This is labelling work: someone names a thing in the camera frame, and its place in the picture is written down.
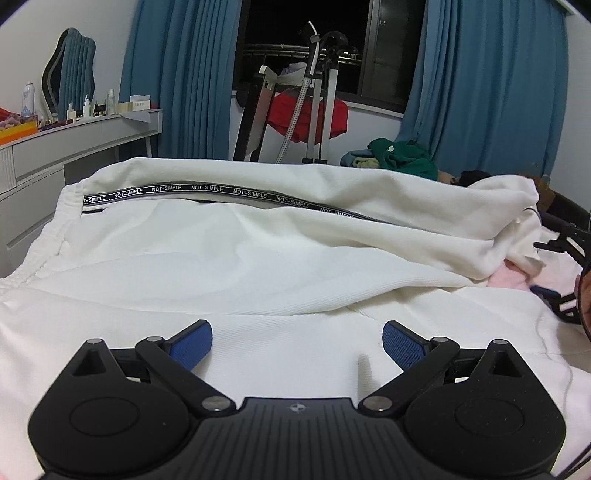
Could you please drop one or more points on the blue curtain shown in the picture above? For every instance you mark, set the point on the blue curtain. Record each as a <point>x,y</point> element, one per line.
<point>485,92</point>
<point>184,78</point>

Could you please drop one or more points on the beige cloth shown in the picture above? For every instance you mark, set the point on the beige cloth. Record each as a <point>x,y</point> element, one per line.
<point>448,177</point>

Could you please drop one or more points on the green clothes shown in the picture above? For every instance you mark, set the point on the green clothes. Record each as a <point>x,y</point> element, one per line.
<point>397,154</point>

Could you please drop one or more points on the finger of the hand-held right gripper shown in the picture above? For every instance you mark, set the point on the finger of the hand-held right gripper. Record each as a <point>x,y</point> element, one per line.
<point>545,290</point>
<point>549,245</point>

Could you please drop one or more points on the white dressing table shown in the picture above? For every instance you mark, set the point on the white dressing table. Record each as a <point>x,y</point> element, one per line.
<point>55,143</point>

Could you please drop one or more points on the wavy white-framed mirror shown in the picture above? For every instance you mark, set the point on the wavy white-framed mirror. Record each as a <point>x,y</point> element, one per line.
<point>74,69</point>

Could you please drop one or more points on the metal clothes rail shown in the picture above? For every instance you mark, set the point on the metal clothes rail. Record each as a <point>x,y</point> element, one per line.
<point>277,46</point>

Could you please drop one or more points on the blue cloth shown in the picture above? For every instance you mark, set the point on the blue cloth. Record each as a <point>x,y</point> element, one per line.
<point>351,157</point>

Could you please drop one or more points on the white spray can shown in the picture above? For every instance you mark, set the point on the white spray can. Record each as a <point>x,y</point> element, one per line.
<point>28,99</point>

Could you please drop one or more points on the pink scrunchies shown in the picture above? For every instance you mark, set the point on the pink scrunchies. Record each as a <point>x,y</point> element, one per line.
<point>11,122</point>

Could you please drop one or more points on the black sofa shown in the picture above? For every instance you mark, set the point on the black sofa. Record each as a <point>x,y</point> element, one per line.
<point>568,207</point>

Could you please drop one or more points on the black folded stand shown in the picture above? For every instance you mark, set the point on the black folded stand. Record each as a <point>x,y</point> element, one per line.
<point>242,134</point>

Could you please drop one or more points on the cream tissue box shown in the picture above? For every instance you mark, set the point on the cream tissue box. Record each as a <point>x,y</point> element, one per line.
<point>136,105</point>

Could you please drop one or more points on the dark window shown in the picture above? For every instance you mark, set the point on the dark window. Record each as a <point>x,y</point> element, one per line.
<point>277,23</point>

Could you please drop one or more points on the brown paper bag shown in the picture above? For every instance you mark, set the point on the brown paper bag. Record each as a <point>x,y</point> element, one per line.
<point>545,194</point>

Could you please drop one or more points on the red cloth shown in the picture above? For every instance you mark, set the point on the red cloth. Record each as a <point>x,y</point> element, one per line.
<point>286,113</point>

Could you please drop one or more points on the pale lilac garment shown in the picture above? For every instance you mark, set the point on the pale lilac garment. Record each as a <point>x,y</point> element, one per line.
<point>291,74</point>

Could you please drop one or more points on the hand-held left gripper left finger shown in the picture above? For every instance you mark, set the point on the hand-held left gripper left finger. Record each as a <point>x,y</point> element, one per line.
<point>191,344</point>

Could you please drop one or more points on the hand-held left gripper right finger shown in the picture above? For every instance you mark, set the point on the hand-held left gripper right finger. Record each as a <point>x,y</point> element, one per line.
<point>404,344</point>

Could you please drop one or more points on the pastel tie-dye bed blanket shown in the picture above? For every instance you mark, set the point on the pastel tie-dye bed blanket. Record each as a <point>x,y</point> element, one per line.
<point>512,279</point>

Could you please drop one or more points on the black clothes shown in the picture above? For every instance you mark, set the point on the black clothes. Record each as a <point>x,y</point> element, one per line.
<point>473,177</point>

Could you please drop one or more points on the orange tray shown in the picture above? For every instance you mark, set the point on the orange tray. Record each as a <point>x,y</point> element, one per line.
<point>18,134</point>

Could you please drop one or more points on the row of cosmetic bottles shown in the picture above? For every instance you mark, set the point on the row of cosmetic bottles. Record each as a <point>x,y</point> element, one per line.
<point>111,99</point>

